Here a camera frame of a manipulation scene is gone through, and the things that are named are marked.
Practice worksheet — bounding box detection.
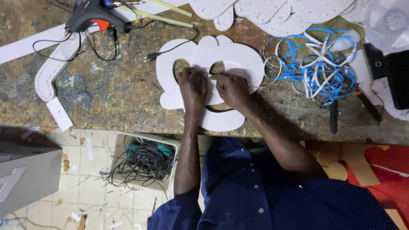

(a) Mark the person's right hand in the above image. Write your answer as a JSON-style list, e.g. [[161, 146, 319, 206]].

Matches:
[[209, 72, 251, 111]]

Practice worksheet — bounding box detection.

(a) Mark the person's left hand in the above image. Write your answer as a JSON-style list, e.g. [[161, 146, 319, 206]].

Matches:
[[177, 67, 209, 113]]

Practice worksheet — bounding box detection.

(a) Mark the white foam letter cutout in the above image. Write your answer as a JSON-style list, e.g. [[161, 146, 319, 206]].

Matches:
[[156, 35, 265, 132]]

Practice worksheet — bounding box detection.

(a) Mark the translucent glue stick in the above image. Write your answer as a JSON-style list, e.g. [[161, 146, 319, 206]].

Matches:
[[119, 6, 194, 29], [145, 0, 193, 18]]

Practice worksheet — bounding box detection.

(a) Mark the heap of white foam letters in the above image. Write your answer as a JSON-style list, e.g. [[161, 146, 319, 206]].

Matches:
[[189, 0, 371, 38]]

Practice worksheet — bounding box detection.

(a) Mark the tangle of blue white strips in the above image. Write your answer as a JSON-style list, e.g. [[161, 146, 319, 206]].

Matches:
[[260, 26, 361, 106]]

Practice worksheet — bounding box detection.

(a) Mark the black hot glue gun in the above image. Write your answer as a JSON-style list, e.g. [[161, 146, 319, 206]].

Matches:
[[63, 0, 146, 37]]

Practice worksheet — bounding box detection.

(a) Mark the blue work shirt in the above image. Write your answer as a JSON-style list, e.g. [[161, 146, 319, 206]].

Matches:
[[147, 137, 400, 230]]

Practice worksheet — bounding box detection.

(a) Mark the small white foam rectangle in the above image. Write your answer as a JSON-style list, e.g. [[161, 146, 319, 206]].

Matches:
[[46, 97, 74, 133]]

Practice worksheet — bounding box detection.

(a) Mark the curved white foam piece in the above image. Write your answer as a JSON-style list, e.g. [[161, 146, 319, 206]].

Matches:
[[35, 32, 91, 103]]

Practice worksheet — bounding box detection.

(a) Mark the long white foam strip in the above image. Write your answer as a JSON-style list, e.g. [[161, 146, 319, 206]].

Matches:
[[0, 0, 189, 65]]

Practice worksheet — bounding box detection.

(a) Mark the black mobile phone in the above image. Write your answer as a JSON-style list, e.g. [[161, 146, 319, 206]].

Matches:
[[362, 42, 391, 80]]

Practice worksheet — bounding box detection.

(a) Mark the red and tan board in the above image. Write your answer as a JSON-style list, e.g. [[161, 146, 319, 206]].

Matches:
[[305, 141, 409, 230]]

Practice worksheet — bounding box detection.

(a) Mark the black rectangular case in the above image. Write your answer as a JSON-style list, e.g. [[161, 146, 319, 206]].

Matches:
[[385, 49, 409, 111]]

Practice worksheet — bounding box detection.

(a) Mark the grey cardboard box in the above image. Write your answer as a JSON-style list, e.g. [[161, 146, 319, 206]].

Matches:
[[0, 126, 63, 219]]

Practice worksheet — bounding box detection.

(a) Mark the black power cable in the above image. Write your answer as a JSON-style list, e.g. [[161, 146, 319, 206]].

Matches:
[[32, 19, 200, 63]]

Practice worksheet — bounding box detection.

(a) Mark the cream bin with black wires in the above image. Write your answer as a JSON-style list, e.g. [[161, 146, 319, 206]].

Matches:
[[100, 132, 182, 194]]

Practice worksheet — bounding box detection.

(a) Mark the black orange handled tool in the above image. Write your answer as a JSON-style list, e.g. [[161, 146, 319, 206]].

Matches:
[[353, 85, 383, 123]]

